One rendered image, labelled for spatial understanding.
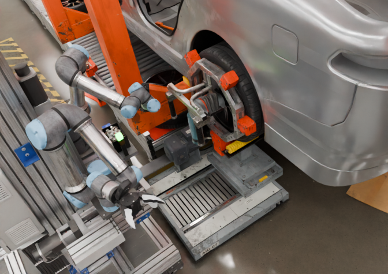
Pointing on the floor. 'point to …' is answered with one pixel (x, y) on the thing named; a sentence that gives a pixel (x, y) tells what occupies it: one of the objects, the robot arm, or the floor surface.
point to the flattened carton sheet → (372, 192)
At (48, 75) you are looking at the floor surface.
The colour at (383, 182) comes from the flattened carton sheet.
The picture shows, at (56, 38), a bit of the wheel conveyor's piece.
